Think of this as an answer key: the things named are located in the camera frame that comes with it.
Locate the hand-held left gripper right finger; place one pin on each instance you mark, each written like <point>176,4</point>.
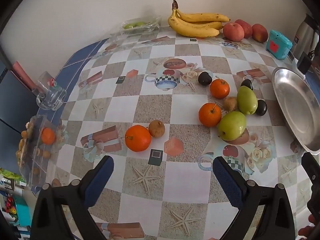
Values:
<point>227,180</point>

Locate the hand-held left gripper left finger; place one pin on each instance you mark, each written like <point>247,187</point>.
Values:
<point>98,180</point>

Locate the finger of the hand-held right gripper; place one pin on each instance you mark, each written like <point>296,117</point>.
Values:
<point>310,166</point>

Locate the round green pear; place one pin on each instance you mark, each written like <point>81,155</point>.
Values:
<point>232,125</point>

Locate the large orange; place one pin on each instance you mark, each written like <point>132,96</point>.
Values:
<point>137,138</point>

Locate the round steel plate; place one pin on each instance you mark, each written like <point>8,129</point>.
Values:
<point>297,110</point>

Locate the dark plum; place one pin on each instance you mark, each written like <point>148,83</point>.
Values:
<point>247,83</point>
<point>261,107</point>
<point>205,78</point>

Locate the long green pear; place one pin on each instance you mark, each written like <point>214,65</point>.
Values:
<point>247,100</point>

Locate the pile of small yellow fruits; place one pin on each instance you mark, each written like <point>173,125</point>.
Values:
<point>23,142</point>

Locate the person's right hand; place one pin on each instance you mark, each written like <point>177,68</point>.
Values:
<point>303,231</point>

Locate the clear plastic box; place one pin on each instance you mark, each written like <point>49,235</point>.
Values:
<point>37,160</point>

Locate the small orange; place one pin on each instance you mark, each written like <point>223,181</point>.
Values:
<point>48,135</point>

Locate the printed checkered tablecloth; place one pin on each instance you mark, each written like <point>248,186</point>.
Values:
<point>155,105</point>

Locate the glass mug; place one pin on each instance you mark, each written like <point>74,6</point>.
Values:
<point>50,97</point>

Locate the black power adapter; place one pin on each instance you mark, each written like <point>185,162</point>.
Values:
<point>303,63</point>

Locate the white power strip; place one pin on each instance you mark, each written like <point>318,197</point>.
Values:
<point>294,60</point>

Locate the dark blue panel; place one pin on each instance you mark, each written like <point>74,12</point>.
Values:
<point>15,105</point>

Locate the teal plastic box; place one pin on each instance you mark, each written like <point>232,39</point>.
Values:
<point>280,42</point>

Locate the pink strip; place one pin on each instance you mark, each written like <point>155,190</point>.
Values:
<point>23,76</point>

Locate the steel thermos jug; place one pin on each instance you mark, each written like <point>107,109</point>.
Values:
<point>303,37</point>

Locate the red apple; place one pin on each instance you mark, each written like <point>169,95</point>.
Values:
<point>247,26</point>
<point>260,32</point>
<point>233,31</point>

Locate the bunch of yellow bananas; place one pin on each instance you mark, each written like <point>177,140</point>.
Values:
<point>195,30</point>

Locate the small green fruit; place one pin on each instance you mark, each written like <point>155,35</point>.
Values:
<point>128,26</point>
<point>140,24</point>

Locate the clear plastic fruit tray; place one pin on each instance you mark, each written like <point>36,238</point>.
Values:
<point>147,28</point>

